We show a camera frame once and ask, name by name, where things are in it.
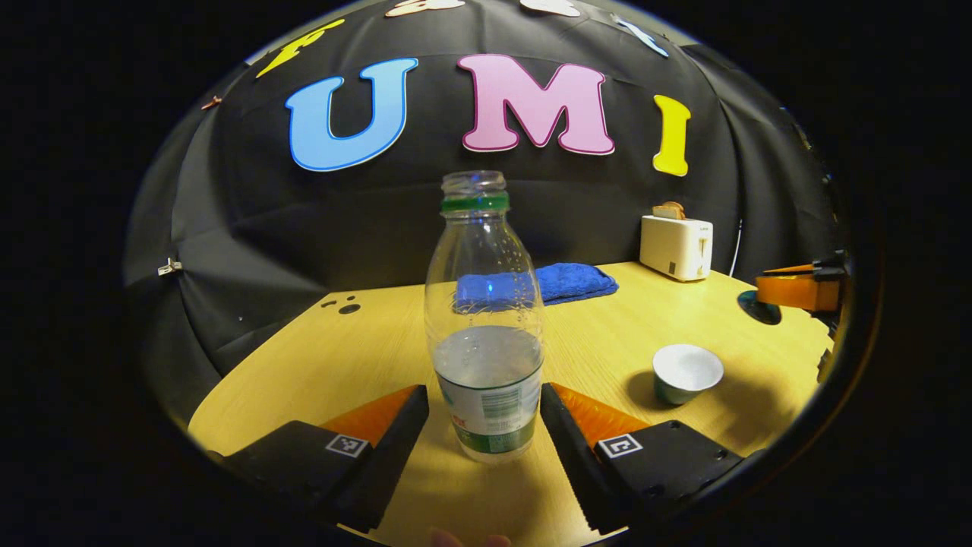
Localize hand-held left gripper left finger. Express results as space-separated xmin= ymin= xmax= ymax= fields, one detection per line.
xmin=207 ymin=384 xmax=431 ymax=534

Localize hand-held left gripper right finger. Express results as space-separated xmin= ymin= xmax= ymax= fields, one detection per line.
xmin=539 ymin=381 xmax=745 ymax=537

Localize clear plastic water bottle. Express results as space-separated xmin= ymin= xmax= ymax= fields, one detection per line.
xmin=424 ymin=170 xmax=546 ymax=465

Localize white-lined teacup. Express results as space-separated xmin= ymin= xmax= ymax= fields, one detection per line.
xmin=652 ymin=343 xmax=725 ymax=406

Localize white toaster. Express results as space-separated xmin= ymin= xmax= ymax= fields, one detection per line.
xmin=639 ymin=214 xmax=715 ymax=283

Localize blue towel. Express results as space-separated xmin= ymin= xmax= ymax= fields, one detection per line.
xmin=456 ymin=263 xmax=620 ymax=314

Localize black backdrop cloth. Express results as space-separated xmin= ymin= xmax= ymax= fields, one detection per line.
xmin=121 ymin=0 xmax=844 ymax=426

